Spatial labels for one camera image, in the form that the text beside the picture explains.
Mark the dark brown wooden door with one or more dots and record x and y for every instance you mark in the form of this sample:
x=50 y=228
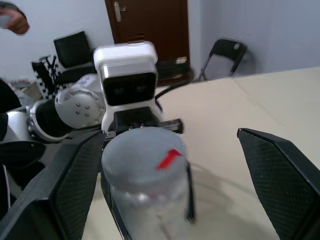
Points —
x=150 y=27

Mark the person's bare hand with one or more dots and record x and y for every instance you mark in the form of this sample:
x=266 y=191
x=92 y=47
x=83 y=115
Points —
x=18 y=23

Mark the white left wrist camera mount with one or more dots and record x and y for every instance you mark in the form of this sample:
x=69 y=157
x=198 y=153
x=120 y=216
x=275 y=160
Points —
x=125 y=62

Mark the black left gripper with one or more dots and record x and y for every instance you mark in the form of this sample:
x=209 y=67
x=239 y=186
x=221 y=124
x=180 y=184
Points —
x=136 y=118

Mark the black rounded robot shell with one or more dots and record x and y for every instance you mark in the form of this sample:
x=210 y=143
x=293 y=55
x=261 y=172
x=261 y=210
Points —
x=20 y=155

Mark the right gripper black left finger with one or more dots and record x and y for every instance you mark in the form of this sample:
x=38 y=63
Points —
x=62 y=190

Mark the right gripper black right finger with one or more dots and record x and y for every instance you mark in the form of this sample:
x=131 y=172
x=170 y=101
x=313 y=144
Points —
x=282 y=185

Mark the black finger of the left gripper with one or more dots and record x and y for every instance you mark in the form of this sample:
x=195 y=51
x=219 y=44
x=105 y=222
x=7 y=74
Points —
x=191 y=197
x=113 y=210

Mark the black office chair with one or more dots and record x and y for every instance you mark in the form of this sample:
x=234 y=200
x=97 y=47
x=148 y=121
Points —
x=72 y=55

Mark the pile of cardboard clutter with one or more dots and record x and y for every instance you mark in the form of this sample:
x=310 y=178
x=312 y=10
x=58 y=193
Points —
x=27 y=87

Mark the clear plastic jar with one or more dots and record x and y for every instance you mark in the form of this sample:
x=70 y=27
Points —
x=152 y=217

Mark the black folding chair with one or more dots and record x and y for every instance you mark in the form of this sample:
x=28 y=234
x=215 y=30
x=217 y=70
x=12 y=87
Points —
x=225 y=55

